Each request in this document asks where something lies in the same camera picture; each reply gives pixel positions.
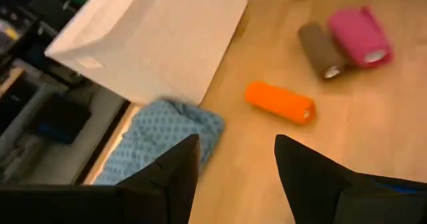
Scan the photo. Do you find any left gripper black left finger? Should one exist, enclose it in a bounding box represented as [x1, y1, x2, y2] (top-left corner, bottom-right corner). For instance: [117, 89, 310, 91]
[115, 133, 201, 224]

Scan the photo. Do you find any brown bandage roll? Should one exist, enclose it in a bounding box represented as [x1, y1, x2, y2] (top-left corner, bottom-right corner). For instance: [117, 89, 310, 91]
[297, 21, 347, 81]

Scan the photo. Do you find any black computer tower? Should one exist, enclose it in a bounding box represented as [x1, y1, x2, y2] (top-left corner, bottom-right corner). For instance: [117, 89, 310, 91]
[30, 93, 92, 145]

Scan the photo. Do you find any light blue patterned cloth gown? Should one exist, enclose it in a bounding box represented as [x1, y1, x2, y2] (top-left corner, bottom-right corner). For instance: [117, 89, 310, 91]
[94, 99, 226, 186]

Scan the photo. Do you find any pink bandage roll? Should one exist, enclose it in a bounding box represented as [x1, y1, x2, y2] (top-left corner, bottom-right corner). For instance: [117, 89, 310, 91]
[327, 5, 394, 69]

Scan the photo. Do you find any white box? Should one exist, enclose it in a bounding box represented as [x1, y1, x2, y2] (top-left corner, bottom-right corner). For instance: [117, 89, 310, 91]
[45, 0, 250, 106]

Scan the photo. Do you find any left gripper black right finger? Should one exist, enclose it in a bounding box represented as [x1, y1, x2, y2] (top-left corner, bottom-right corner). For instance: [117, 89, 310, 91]
[274, 133, 427, 224]

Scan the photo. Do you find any orange bandage roll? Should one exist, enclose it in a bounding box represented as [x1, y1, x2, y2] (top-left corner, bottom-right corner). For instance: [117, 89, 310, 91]
[245, 81, 317, 126]

